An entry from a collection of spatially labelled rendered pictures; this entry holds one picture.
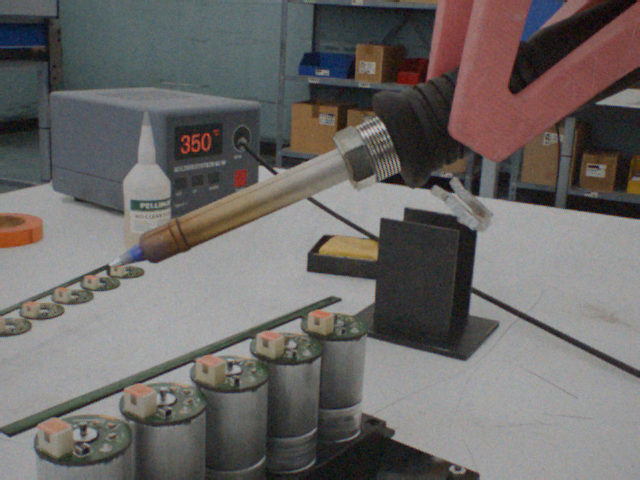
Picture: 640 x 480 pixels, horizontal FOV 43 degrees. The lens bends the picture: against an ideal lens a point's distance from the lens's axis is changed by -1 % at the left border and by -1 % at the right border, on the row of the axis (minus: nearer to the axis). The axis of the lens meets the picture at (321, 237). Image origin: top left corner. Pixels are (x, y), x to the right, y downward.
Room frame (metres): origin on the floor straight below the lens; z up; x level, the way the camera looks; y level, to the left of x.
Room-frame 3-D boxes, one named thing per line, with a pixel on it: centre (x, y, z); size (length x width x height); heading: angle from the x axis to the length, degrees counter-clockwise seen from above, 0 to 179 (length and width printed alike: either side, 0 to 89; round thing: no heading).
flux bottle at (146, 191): (0.58, 0.13, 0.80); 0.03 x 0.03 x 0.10
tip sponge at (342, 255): (0.56, -0.03, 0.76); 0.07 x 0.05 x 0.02; 79
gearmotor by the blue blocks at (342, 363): (0.28, -0.01, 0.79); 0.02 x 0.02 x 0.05
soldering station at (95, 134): (0.72, 0.15, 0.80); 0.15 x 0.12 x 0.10; 52
